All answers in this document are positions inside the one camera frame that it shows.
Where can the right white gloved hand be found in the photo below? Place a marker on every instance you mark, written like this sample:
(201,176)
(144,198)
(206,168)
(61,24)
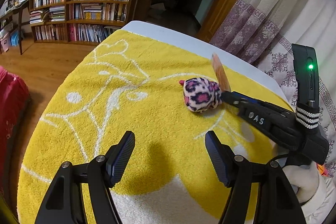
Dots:
(305,178)

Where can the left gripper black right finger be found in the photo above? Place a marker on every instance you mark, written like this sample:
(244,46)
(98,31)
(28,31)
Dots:
(276,200)

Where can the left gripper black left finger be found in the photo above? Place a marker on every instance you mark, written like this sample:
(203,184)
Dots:
(63,201)

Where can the leopard print plush pouch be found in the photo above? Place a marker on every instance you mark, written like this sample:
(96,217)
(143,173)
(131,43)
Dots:
(201,94)

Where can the yellow patterned towel mat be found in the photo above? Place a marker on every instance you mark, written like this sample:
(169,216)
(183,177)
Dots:
(130,82)

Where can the white purple patterned curtain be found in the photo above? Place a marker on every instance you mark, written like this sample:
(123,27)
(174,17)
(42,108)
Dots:
(261,32)

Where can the red fabric bag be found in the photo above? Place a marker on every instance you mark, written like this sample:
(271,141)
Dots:
(14,100)

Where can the small dark side shelf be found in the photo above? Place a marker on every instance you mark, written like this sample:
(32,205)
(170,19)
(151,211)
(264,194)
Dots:
(12,22)

